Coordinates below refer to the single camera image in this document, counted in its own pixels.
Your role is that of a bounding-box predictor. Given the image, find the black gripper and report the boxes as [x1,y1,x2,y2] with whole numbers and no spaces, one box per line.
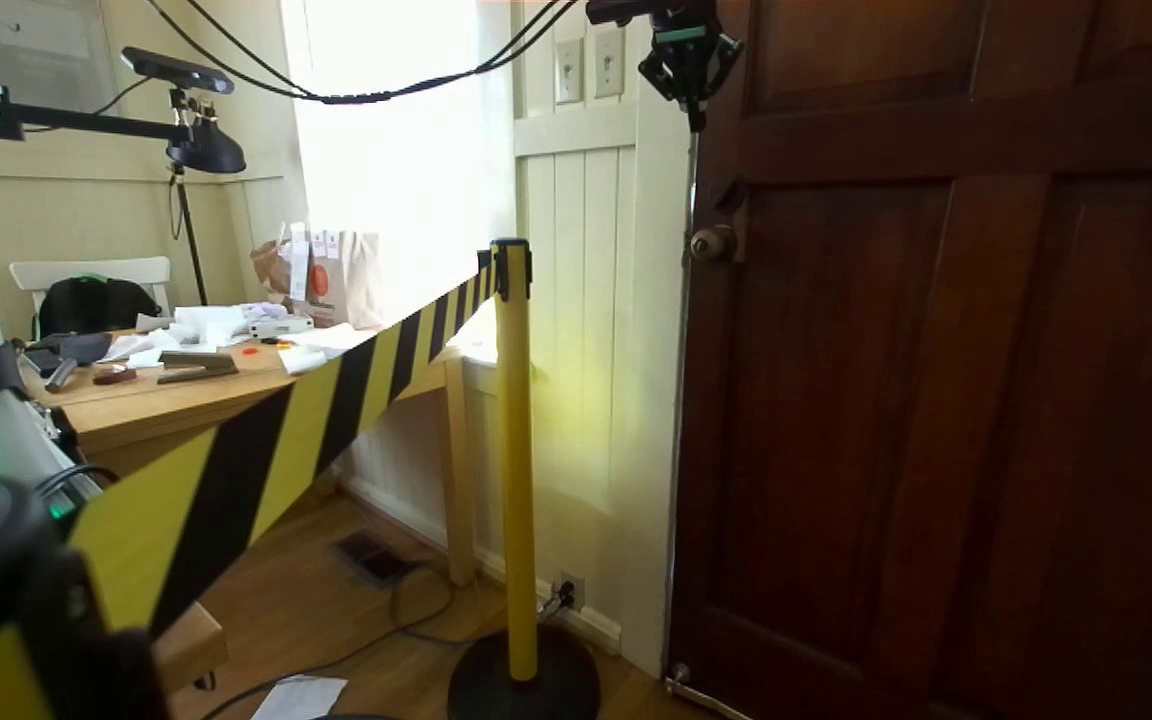
[636,0,746,136]

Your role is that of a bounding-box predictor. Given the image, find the dark brown wooden door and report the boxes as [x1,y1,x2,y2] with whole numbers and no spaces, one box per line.
[663,0,1152,720]

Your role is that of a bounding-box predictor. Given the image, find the round brass door knob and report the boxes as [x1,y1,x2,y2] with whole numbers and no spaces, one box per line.
[685,215,742,268]

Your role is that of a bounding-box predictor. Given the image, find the white paper bag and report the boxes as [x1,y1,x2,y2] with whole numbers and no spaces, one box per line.
[306,225,392,333]

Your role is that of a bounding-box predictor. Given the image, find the brown paper bag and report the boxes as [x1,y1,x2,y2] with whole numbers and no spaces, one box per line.
[253,237,321,317]

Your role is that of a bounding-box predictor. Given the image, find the black desk lamp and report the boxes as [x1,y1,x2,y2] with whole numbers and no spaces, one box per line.
[163,86,253,307]

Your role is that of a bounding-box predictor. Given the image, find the pile of white papers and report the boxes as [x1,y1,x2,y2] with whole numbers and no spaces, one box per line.
[130,301,299,353]

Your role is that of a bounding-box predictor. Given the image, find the yellow black striped barrier belt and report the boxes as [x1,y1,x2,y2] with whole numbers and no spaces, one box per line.
[0,255,503,720]

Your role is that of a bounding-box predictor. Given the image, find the grey flat desk device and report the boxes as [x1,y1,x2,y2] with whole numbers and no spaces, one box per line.
[150,350,242,388]

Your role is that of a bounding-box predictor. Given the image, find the horizontal boom bar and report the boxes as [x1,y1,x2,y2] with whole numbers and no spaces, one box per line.
[0,86,193,149]

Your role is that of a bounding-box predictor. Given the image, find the black bag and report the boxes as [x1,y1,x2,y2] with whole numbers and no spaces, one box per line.
[34,273,163,335]

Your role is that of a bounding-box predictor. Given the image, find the yellow black barrier tape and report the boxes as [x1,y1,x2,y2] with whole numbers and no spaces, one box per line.
[31,325,484,594]

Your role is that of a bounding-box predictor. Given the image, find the white chair backrest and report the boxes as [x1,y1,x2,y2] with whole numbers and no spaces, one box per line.
[6,251,175,335]

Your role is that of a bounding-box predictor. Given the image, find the white paper sheet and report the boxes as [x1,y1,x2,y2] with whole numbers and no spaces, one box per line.
[249,672,352,720]

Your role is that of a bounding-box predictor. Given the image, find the light wooden block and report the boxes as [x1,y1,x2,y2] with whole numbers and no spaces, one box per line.
[147,602,233,698]

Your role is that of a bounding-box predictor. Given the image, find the black blurry foreground object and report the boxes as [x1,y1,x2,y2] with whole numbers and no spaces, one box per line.
[0,478,173,720]

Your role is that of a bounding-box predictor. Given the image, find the white wall switch plate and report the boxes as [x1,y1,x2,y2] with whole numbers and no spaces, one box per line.
[548,36,585,108]
[586,30,628,102]

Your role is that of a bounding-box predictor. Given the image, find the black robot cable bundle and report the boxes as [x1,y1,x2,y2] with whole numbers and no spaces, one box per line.
[144,0,585,108]

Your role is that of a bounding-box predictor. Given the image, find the yellow stanchion post black base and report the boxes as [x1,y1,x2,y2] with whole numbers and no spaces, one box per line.
[444,237,602,720]

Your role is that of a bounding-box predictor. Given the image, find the black camera on stand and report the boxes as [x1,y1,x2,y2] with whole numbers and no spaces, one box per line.
[119,41,239,97]

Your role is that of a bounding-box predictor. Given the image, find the white cable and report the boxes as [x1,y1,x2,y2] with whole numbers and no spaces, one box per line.
[661,662,757,720]

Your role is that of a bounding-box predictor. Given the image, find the thin black floor cable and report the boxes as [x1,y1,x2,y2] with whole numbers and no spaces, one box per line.
[200,563,566,720]

